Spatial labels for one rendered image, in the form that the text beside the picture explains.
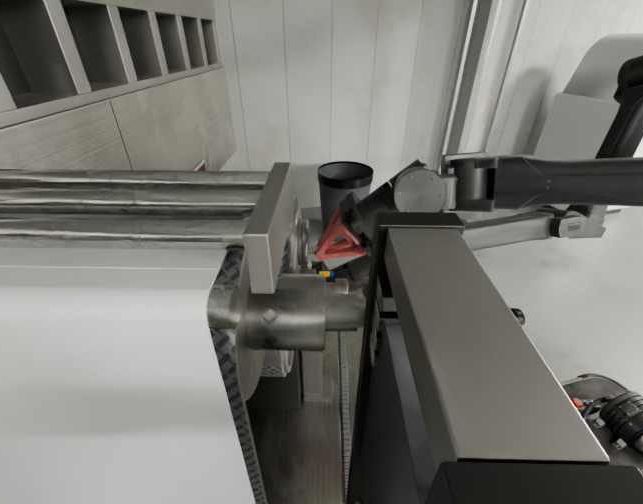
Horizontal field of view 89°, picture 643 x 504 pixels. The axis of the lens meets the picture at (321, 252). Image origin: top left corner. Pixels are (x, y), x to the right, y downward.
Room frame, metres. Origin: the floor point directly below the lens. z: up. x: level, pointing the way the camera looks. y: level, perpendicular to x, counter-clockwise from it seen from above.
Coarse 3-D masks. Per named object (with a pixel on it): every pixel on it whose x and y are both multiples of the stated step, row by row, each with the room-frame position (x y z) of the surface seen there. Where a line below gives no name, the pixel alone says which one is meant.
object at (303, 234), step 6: (300, 222) 0.45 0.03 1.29; (306, 222) 0.45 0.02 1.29; (300, 228) 0.44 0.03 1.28; (306, 228) 0.44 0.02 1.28; (300, 234) 0.43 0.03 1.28; (306, 234) 0.43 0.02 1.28; (300, 240) 0.42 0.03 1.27; (306, 240) 0.42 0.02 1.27; (300, 246) 0.42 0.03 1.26; (306, 246) 0.42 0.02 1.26; (300, 252) 0.42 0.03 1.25; (306, 252) 0.42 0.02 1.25; (300, 258) 0.42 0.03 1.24; (306, 258) 0.42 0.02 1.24; (300, 264) 0.43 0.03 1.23; (306, 264) 0.43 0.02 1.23
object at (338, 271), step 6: (324, 264) 0.56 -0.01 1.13; (342, 264) 0.52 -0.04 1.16; (324, 270) 0.54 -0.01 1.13; (330, 270) 0.52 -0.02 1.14; (336, 270) 0.51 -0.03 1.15; (342, 270) 0.50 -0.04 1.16; (348, 270) 0.50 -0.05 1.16; (336, 276) 0.50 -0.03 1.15; (342, 276) 0.49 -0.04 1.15; (348, 276) 0.49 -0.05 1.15; (330, 282) 0.49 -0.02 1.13; (348, 282) 0.49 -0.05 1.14; (354, 282) 0.48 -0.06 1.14; (348, 288) 0.48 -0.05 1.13; (354, 288) 0.49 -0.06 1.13
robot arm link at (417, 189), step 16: (448, 160) 0.42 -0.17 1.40; (400, 176) 0.38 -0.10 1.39; (416, 176) 0.35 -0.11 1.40; (432, 176) 0.34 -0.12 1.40; (448, 176) 0.36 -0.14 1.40; (400, 192) 0.35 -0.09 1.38; (416, 192) 0.34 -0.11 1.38; (432, 192) 0.34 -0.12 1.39; (448, 192) 0.34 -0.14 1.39; (400, 208) 0.34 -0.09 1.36; (416, 208) 0.34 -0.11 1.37; (432, 208) 0.33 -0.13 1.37; (448, 208) 0.33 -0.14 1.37
